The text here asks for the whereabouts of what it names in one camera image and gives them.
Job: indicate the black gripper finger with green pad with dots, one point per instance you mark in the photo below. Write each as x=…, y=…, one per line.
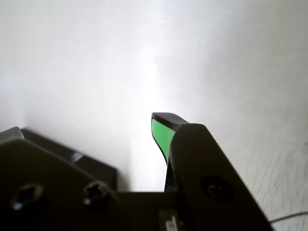
x=48, y=192
x=204, y=168

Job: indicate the black cardboard box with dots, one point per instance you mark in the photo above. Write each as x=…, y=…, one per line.
x=96, y=170

